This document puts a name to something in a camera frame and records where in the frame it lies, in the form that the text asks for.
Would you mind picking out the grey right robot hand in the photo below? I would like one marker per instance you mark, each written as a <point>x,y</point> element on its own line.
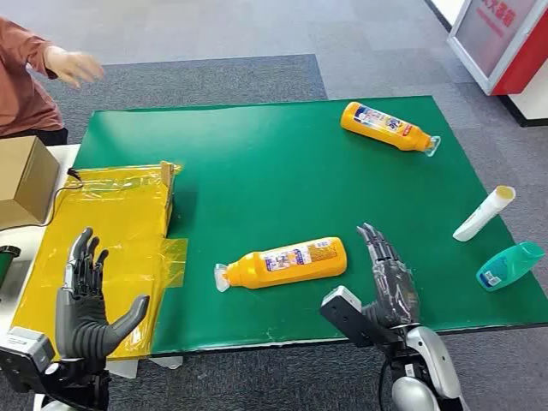
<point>394,289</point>

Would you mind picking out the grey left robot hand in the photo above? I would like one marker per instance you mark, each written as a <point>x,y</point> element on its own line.
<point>81,323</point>

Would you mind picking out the orange bottle with clear cap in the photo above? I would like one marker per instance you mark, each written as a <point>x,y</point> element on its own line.
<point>290,264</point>
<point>385,127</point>

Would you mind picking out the teal plastic bottle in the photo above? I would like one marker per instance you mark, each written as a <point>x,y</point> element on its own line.
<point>507,266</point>

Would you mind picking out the yellow film wrapped cardboard tray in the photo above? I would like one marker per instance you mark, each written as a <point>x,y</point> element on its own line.
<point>120,221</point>

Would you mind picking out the green and black cylinder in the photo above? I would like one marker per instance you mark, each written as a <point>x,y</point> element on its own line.
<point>6,264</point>

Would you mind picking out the white tube with yellow cap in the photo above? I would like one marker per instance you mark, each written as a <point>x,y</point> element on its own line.
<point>481,215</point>

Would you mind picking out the brown cardboard box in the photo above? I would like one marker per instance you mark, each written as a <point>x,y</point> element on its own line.
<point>23,176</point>

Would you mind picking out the green table mat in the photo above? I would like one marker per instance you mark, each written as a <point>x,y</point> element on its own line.
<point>265,170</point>

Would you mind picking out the person's hand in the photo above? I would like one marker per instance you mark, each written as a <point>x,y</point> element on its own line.
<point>72,65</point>

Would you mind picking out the red and white sign stand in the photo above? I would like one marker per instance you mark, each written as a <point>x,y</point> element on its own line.
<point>497,39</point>

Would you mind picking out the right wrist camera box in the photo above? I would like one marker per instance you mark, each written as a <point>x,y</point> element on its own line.
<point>351,317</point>

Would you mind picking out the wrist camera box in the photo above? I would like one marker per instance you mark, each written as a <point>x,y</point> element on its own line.
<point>351,317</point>
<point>23,354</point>

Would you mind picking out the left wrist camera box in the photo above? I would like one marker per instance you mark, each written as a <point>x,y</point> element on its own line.
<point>23,354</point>

